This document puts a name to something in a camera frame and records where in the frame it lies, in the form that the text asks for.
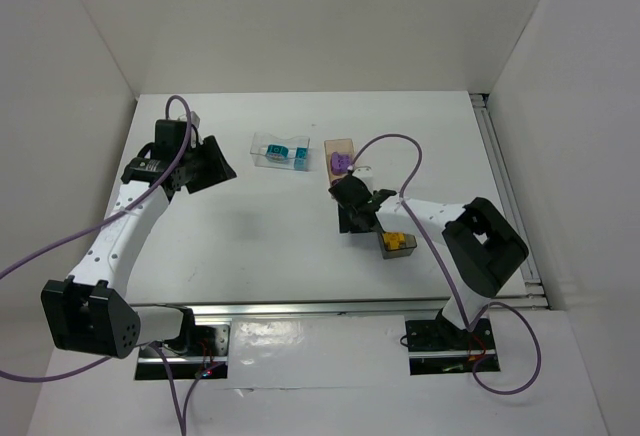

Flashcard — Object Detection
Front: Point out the purple oval lego brick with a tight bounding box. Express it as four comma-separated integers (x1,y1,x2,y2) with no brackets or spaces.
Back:
329,151,352,176

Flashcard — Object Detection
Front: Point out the yellow rounded lego brick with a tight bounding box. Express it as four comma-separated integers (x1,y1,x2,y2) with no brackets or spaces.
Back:
382,232,406,252

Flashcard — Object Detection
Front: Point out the smoky grey transparent container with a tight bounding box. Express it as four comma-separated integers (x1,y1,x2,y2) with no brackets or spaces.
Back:
377,232,417,260

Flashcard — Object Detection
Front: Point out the teal small lego brick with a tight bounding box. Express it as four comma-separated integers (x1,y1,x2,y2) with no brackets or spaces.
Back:
294,147,308,171

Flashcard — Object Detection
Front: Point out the teal rounded lego brick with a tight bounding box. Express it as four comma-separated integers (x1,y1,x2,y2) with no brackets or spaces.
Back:
265,144,289,164

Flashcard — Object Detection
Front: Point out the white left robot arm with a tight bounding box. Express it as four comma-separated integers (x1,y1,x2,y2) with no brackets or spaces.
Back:
41,113,236,359

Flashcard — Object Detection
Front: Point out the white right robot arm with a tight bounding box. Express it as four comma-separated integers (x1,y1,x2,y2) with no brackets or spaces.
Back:
329,174,529,331

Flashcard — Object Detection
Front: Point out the amber transparent container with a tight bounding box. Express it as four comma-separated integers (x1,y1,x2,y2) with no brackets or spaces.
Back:
324,138,355,186

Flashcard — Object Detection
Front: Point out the clear transparent container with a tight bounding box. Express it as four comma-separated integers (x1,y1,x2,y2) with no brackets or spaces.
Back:
250,132,310,172

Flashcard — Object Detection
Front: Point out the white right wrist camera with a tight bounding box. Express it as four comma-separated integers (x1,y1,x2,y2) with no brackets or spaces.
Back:
352,166,374,193

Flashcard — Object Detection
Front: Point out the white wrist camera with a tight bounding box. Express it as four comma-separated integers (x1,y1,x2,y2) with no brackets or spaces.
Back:
352,166,374,193
177,111,200,129

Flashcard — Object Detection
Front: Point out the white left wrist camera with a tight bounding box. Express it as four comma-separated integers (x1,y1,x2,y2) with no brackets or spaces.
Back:
177,111,200,129

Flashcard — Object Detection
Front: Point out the front aluminium rail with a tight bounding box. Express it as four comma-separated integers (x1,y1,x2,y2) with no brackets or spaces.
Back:
184,297,551,321

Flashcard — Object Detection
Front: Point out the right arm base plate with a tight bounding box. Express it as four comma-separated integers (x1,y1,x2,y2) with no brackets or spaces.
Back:
399,318,500,376

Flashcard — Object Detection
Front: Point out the aluminium frame rail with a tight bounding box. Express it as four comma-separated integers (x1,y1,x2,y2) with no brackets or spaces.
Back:
469,93,551,309

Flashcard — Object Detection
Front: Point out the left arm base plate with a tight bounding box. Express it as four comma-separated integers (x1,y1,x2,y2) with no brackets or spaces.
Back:
134,322,231,381

